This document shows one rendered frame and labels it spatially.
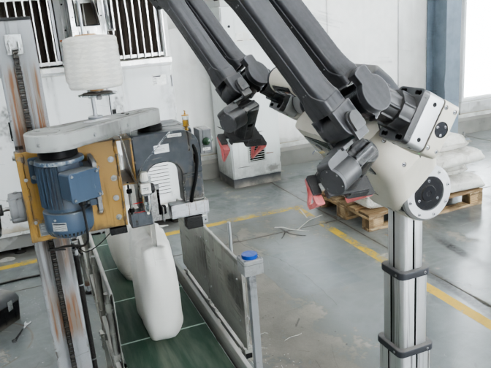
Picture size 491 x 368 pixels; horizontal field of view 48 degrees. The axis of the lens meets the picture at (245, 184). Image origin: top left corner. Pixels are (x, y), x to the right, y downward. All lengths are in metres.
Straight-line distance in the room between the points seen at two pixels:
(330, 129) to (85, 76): 0.87
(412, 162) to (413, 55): 6.13
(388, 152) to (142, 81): 3.55
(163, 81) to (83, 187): 3.13
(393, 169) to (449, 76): 6.07
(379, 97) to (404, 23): 6.31
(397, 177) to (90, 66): 0.93
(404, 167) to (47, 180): 1.04
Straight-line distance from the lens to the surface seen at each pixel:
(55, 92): 4.65
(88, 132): 1.77
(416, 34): 7.53
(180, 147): 2.00
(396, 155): 1.39
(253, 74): 1.63
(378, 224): 4.61
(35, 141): 1.73
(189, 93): 6.19
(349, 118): 1.06
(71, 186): 1.69
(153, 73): 4.74
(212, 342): 2.48
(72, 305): 2.18
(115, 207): 2.01
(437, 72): 7.66
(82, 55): 1.72
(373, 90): 1.12
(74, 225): 1.79
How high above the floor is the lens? 1.69
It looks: 16 degrees down
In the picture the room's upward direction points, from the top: 5 degrees counter-clockwise
